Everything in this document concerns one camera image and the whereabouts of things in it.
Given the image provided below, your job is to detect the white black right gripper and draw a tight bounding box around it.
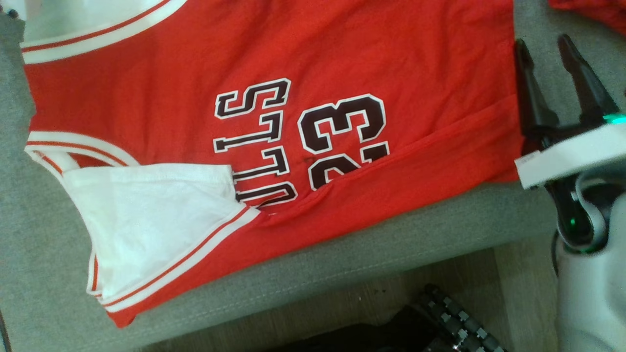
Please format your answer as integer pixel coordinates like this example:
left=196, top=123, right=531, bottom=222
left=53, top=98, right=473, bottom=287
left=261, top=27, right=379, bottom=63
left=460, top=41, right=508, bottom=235
left=514, top=33, right=626, bottom=191

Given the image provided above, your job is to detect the red white basketball jersey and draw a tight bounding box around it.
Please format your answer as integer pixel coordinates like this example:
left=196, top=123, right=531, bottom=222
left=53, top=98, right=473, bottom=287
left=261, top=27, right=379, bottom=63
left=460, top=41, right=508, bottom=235
left=20, top=0, right=527, bottom=329

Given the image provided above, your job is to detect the red mesh cloth piece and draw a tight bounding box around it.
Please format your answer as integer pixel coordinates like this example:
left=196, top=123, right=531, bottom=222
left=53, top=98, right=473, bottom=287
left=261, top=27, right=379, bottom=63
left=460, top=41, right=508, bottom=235
left=547, top=0, right=626, bottom=38

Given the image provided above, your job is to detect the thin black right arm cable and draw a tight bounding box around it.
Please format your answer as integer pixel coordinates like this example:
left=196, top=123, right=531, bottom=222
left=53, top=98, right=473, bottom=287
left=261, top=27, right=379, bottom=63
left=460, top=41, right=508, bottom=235
left=551, top=229, right=564, bottom=278

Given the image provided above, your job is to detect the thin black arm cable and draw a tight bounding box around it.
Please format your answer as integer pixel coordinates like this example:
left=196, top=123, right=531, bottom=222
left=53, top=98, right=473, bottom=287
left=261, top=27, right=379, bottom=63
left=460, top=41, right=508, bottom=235
left=0, top=309, right=11, bottom=352
left=551, top=229, right=564, bottom=278

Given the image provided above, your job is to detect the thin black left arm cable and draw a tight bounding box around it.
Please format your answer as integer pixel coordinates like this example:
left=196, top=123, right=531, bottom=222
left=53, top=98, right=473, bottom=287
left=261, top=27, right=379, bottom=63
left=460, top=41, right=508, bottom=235
left=0, top=309, right=11, bottom=352

